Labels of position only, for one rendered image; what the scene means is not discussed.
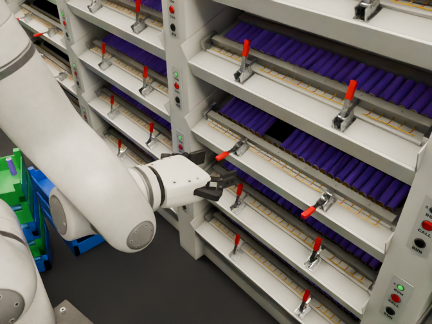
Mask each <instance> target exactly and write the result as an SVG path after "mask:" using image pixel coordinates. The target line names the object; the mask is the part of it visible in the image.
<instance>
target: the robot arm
mask: <svg viewBox="0 0 432 324"><path fill-rule="evenodd" d="M0 128H1V129H2V131H3V132H4V133H5V134H6V135H7V136H8V137H9V138H10V139H11V140H12V141H13V142H14V144H15V145H16V146H17V147H18V148H19V149H20V150H21V151H22V152H23V154H24V155H25V156H26V157H27V158H28V159H29V160H30V161H31V162H32V163H33V164H34V165H35V166H36V167H37V168H38V169H39V170H40V171H41V172H42V173H43V174H44V175H45V176H46V177H47V178H48V179H49V180H50V181H51V182H52V183H53V184H54V185H55V187H54V188H53V189H52V190H51V192H50V195H49V208H50V213H51V217H52V219H53V223H54V225H55V227H56V229H57V231H58V233H59V234H60V235H61V237H62V238H63V239H65V240H67V241H72V240H76V239H79V238H81V237H84V236H87V235H101V236H102V237H103V238H104V239H105V240H106V241H107V242H108V243H109V244H110V245H111V246H112V247H114V248H115V249H117V250H119V251H123V252H126V253H135V252H138V251H141V250H142V249H145V248H146V247H147V246H148V245H149V244H150V243H151V242H152V239H153V238H154V235H155V233H156V218H155V215H154V212H155V211H156V210H157V209H158V208H159V207H162V208H173V207H178V206H184V205H187V204H191V203H195V202H197V201H201V200H203V199H209V200H212V201H215V202H217V201H219V199H220V198H221V196H222V193H223V189H224V188H227V187H230V186H233V185H234V184H235V181H236V177H237V171H236V170H232V171H230V172H226V173H224V174H221V175H220V177H214V176H209V175H208V174H207V173H206V172H205V171H204V170H203V169H201V168H200V167H198V166H197V165H200V164H203V163H204V159H205V155H206V150H204V149H201V150H197V151H194V152H190V153H189V154H188V153H187V152H183V153H182V154H179V153H175V152H174V153H172V154H169V153H161V158H160V159H159V160H157V161H154V162H152V163H149V164H147V165H136V166H133V167H130V168H126V166H125V165H124V164H123V163H122V161H121V160H120V159H119V157H118V156H117V155H116V154H115V153H114V152H113V151H112V149H111V148H110V147H109V146H108V145H107V144H106V142H105V141H104V140H103V139H102V138H101V137H99V135H97V133H96V132H95V131H94V130H93V129H92V128H91V127H90V126H89V125H88V124H87V123H86V122H85V121H84V120H83V119H82V117H81V116H80V115H79V114H78V113H77V111H76V110H75V108H74V107H73V105H72V104H71V102H70V101H69V99H68V97H67V96H66V94H65V92H64V91H63V90H62V88H61V86H60V85H59V83H58V82H57V80H56V78H55V77H54V76H53V74H52V72H51V71H50V69H49V67H48V66H47V65H46V63H45V61H44V60H43V58H42V57H41V55H40V54H39V52H38V51H37V49H36V47H35V46H34V45H33V43H32V41H31V40H30V38H29V37H28V36H27V34H26V32H25V31H24V29H23V27H22V26H21V25H20V23H19V21H18V20H17V19H16V17H15V15H14V14H13V13H12V11H11V9H10V8H9V6H8V5H7V3H6V2H5V0H0ZM210 182H216V183H217V187H214V186H210ZM204 185H205V186H204ZM0 324H59V322H58V320H57V317H56V315H55V312H54V310H53V307H52V305H51V302H50V300H49V298H48V295H47V292H46V290H45V288H44V284H43V282H42V279H41V276H40V274H39V272H38V269H37V266H36V264H35V261H34V259H33V256H32V253H31V251H30V248H29V245H28V243H27V241H26V237H25V236H24V232H23V229H22V228H21V224H20V222H19V219H18V218H17V216H16V214H15V213H14V211H13V210H12V209H11V207H9V205H8V204H6V203H5V202H4V201H3V200H2V199H0Z"/></svg>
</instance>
